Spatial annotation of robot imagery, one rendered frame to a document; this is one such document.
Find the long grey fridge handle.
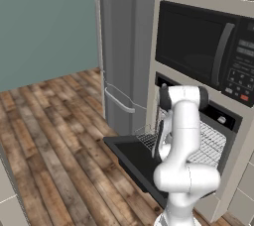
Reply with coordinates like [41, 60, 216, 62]
[94, 0, 104, 73]

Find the black oven door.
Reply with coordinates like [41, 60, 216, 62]
[102, 135, 171, 210]

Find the black built-in oven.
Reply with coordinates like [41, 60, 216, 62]
[152, 70, 244, 175]

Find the grey fridge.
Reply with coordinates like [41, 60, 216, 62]
[95, 0, 159, 138]

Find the black microwave oven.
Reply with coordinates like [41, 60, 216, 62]
[154, 0, 254, 109]

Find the grey microwave door handle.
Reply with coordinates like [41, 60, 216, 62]
[210, 22, 236, 88]

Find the beige drawer cabinet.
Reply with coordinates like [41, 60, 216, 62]
[227, 152, 254, 226]

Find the black microwave door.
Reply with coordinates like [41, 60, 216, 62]
[155, 0, 238, 91]

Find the short grey fridge handle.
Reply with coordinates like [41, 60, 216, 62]
[103, 85, 137, 115]

